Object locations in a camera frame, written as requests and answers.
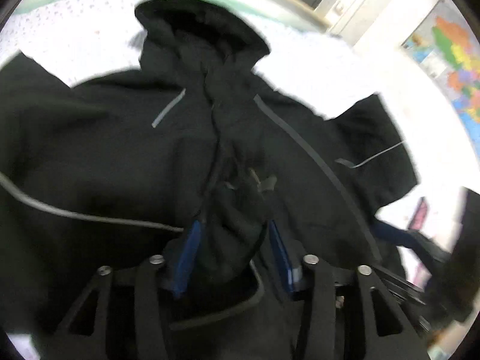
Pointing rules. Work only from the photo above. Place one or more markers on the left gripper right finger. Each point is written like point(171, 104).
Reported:
point(347, 314)

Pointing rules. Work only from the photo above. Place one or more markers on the black hooded jacket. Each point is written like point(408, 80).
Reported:
point(116, 169)

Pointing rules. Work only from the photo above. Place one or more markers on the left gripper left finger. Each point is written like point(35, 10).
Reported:
point(122, 314)

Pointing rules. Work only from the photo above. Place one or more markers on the colourful wall map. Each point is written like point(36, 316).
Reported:
point(444, 46)

